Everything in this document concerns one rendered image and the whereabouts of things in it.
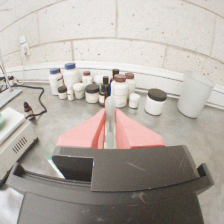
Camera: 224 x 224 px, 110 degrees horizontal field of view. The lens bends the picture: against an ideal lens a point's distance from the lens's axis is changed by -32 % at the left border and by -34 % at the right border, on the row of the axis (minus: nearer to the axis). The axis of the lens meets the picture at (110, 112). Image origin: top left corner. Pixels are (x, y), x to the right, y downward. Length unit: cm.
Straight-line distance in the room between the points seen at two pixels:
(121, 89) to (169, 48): 30
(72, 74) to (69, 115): 17
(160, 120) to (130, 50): 32
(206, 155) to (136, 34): 51
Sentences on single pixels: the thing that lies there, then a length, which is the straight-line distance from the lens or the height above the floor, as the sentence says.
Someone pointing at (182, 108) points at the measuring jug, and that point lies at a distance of 47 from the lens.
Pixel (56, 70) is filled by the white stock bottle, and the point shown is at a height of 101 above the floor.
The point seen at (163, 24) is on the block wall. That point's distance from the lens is 55.
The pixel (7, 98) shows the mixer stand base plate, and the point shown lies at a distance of 73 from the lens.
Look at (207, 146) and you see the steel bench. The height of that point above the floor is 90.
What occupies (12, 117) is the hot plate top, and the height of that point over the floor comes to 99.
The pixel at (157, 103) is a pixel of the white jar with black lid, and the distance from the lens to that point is 38.
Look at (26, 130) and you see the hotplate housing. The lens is 32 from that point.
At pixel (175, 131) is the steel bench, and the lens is 39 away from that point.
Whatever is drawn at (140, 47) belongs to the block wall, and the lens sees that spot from 53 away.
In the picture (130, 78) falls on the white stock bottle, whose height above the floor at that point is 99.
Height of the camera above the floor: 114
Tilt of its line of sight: 38 degrees down
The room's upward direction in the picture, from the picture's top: 1 degrees clockwise
